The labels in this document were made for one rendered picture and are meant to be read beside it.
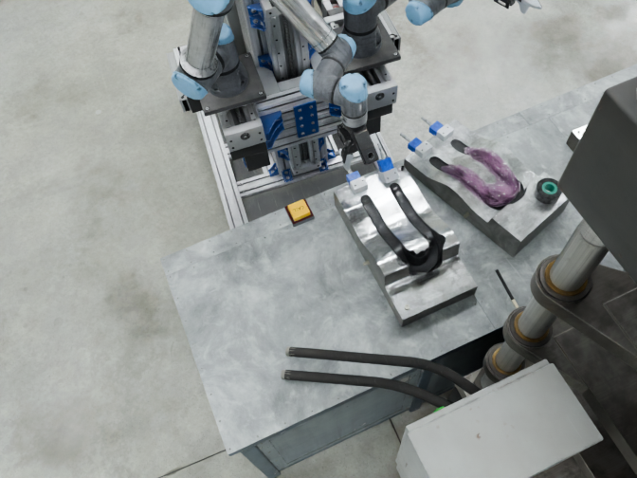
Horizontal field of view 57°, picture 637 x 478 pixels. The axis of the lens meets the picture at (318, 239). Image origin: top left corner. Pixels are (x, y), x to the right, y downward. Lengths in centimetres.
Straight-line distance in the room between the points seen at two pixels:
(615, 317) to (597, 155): 41
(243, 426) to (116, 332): 127
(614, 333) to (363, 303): 93
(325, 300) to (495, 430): 92
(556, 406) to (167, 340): 202
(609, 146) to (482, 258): 123
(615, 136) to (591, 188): 10
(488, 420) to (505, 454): 6
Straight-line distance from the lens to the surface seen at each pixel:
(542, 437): 112
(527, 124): 234
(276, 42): 214
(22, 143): 379
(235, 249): 201
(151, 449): 271
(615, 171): 81
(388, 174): 197
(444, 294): 184
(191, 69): 186
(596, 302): 116
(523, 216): 196
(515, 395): 113
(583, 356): 139
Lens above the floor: 253
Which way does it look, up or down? 61 degrees down
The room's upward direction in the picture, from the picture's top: 8 degrees counter-clockwise
